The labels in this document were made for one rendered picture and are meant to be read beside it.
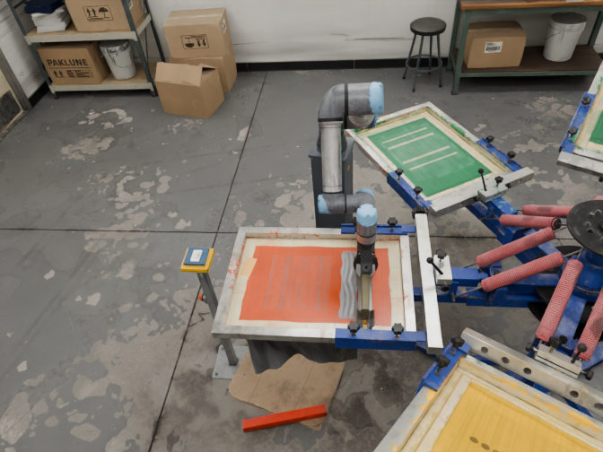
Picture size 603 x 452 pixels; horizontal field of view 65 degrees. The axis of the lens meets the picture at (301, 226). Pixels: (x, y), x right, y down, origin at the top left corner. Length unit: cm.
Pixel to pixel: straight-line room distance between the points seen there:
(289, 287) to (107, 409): 148
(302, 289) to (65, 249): 246
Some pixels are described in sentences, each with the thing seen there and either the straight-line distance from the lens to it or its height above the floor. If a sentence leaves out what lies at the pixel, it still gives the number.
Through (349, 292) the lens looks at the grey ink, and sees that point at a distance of 200.
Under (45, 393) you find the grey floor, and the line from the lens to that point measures 334.
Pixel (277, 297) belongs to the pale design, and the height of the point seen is 96.
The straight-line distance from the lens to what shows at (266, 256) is 217.
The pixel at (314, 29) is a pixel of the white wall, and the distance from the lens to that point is 550.
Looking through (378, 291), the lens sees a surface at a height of 95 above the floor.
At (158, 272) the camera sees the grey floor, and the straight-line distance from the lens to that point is 359.
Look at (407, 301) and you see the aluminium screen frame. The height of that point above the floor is 99.
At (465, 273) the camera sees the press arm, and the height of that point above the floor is 104.
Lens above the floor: 256
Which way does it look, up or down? 45 degrees down
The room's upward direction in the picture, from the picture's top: 6 degrees counter-clockwise
